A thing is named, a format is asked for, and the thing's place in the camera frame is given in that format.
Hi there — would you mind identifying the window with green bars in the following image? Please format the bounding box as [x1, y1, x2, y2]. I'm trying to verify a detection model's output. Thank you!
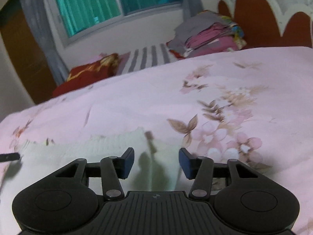
[47, 0, 183, 46]

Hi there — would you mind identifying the folded clothes pile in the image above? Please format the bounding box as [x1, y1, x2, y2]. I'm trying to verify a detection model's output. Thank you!
[166, 11, 247, 59]

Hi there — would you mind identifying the pink floral bed sheet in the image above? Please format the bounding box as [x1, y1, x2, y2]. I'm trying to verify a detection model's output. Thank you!
[1, 47, 312, 234]

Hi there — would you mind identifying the left grey curtain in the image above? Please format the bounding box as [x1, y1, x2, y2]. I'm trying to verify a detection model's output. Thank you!
[20, 0, 69, 85]

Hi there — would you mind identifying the white knit sweater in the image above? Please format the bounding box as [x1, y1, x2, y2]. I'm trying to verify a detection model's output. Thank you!
[13, 128, 180, 192]

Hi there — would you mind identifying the red patterned pillow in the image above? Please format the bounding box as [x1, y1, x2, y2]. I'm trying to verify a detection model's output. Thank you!
[52, 53, 121, 98]

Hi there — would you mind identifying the red and white headboard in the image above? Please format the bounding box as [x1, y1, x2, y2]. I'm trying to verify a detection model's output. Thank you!
[218, 0, 312, 48]

